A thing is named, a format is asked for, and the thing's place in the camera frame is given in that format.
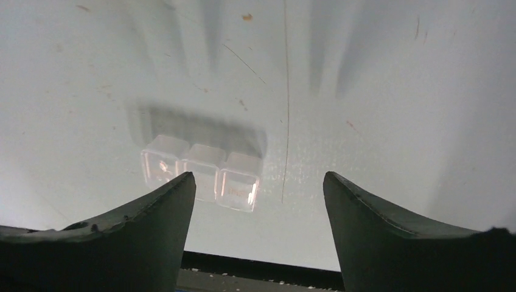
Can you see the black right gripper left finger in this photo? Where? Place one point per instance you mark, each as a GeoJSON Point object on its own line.
{"type": "Point", "coordinates": [137, 246]}

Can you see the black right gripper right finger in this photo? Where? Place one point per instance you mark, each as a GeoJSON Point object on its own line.
{"type": "Point", "coordinates": [382, 246]}

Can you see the clear three-cell pill organizer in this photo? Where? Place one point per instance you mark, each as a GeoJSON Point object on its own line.
{"type": "Point", "coordinates": [229, 179]}

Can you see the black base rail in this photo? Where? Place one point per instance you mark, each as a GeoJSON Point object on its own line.
{"type": "Point", "coordinates": [207, 272]}

